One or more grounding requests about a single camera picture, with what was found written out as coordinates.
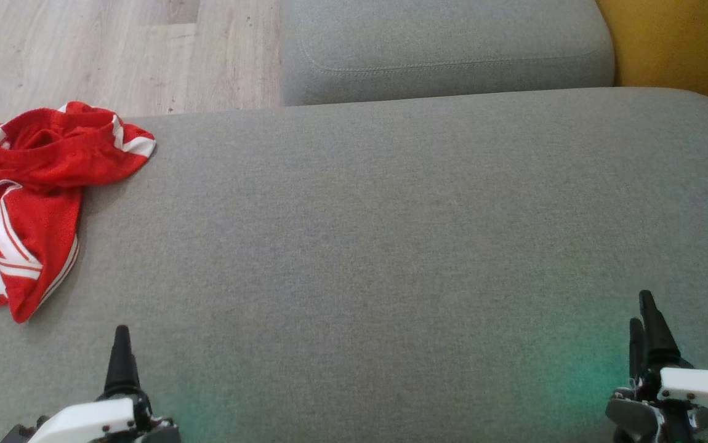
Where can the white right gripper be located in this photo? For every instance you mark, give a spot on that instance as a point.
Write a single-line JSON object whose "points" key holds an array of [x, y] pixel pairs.
{"points": [[699, 387]]}

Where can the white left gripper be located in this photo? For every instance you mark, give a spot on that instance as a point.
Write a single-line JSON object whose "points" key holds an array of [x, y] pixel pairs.
{"points": [[89, 421]]}

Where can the red t-shirt white sleeves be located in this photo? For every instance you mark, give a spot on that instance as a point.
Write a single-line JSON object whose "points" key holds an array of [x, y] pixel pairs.
{"points": [[21, 246]]}

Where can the red mesh shorts white stripes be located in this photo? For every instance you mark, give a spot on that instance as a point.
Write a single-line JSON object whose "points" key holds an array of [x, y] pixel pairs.
{"points": [[64, 157]]}

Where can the large grey sofa seat cushion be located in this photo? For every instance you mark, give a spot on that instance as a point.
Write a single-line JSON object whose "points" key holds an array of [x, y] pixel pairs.
{"points": [[360, 246]]}

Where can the mustard yellow sofa backrest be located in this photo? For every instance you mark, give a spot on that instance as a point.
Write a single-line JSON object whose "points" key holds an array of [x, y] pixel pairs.
{"points": [[686, 49]]}

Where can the small grey sofa cushion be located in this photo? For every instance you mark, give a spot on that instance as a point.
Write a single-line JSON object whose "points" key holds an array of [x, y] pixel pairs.
{"points": [[452, 49]]}

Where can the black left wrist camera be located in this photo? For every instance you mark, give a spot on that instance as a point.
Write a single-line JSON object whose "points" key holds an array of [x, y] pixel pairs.
{"points": [[21, 432]]}

